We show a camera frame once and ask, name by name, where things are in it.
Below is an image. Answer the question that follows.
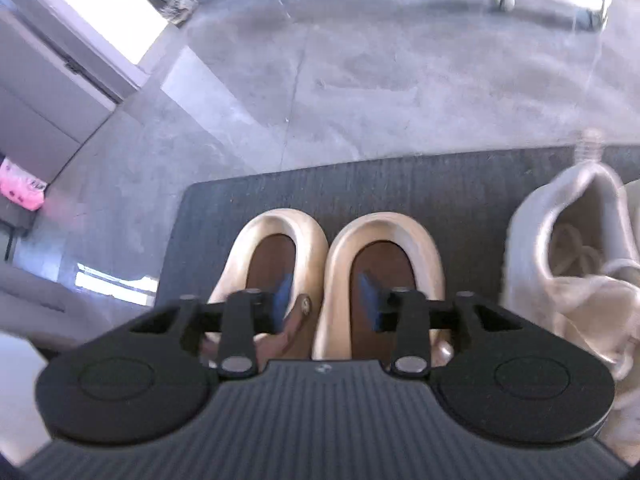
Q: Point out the white panel door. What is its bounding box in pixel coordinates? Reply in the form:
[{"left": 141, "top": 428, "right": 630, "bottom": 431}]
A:
[{"left": 0, "top": 0, "right": 151, "bottom": 183}]

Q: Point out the pink plastic package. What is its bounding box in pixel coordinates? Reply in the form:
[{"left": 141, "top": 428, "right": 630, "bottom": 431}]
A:
[{"left": 0, "top": 156, "right": 48, "bottom": 212}]

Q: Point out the chunky white sneaker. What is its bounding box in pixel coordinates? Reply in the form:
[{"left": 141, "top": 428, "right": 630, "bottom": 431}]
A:
[{"left": 500, "top": 130, "right": 640, "bottom": 381}]

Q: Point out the grey patterned door mat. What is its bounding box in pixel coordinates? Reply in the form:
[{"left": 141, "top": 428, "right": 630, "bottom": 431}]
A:
[{"left": 155, "top": 145, "right": 640, "bottom": 361}]

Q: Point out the cream clog with charms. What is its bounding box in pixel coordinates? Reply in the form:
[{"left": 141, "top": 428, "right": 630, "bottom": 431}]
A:
[
  {"left": 311, "top": 211, "right": 453, "bottom": 368},
  {"left": 202, "top": 207, "right": 330, "bottom": 366}
]

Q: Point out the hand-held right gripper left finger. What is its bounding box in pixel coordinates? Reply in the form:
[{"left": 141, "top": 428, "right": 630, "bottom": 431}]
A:
[{"left": 129, "top": 272, "right": 297, "bottom": 380}]

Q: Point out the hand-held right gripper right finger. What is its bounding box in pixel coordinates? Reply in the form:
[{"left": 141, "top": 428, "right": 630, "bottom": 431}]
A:
[{"left": 357, "top": 270, "right": 511, "bottom": 378}]

